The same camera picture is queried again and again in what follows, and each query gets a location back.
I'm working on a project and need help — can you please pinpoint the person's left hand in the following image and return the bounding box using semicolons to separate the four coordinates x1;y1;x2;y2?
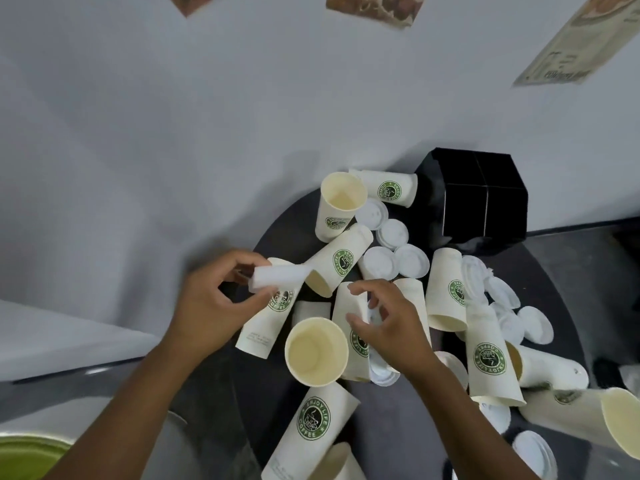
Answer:
167;249;275;368

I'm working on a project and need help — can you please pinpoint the person's right hand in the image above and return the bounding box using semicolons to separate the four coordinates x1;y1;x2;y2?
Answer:
346;279;436;381

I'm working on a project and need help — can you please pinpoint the white paper cup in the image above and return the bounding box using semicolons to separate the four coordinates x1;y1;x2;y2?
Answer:
248;263;309;295

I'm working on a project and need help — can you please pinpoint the person's left forearm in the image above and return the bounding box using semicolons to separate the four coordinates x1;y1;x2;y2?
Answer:
42;340;222;480

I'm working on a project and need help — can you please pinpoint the person's right forearm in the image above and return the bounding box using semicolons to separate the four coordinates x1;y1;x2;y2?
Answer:
399;357;543;480

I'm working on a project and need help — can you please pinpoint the pile of white plastic lids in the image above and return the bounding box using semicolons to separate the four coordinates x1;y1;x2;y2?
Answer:
357;197;559;480

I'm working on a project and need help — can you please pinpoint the pile of white paper cups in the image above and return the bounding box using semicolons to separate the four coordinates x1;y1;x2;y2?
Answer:
235;167;640;480

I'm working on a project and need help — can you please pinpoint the black plastic organizer box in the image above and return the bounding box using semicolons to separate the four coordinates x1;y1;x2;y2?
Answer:
414;147;530;256

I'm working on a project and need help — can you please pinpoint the green bowl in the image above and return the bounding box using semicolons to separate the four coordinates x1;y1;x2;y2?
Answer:
0;436;74;480

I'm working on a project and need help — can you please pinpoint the brown food wall poster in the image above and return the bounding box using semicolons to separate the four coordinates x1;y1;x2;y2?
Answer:
166;0;214;18
325;0;427;31

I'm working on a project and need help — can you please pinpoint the beige printed wall poster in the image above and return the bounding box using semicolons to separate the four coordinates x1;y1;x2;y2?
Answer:
512;0;640;88

